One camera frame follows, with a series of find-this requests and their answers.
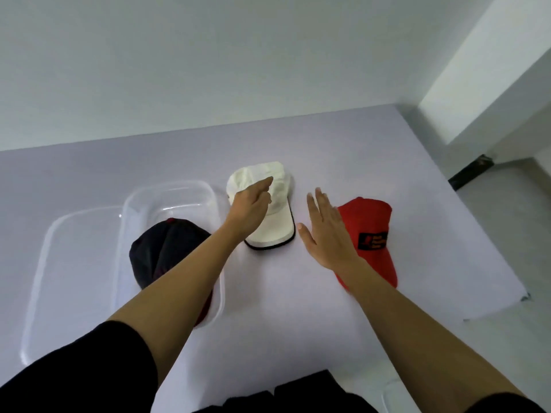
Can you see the person's right hand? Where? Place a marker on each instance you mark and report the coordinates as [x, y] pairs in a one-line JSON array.
[[329, 236]]

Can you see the person's left hand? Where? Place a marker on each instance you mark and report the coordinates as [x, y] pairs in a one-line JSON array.
[[249, 210]]

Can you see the white cap with logo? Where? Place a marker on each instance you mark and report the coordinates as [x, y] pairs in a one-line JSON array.
[[275, 227]]

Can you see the red cap with patch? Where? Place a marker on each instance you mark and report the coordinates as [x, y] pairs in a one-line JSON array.
[[372, 227]]

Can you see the clear plastic box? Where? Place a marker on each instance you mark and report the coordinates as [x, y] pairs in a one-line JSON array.
[[172, 202]]

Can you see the black and red cap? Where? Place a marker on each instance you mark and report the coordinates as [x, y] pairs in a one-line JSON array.
[[159, 249]]

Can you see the clear plastic lid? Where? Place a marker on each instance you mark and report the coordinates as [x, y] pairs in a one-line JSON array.
[[69, 275]]

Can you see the person's right forearm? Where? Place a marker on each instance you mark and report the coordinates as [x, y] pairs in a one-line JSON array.
[[422, 339]]

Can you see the person's left forearm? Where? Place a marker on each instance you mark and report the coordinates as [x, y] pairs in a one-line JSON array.
[[176, 292]]

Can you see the person's black trousers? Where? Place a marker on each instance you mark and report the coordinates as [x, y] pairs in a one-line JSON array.
[[292, 397]]

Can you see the person's black left sleeve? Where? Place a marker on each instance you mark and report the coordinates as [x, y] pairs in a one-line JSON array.
[[86, 374]]

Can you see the person's black sleeve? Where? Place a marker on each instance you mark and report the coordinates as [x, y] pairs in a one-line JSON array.
[[503, 404], [86, 374]]

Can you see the person's black right sleeve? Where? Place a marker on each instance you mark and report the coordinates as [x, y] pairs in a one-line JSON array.
[[503, 404]]

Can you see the black object on floor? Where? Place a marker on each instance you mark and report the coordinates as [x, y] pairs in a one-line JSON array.
[[471, 172]]

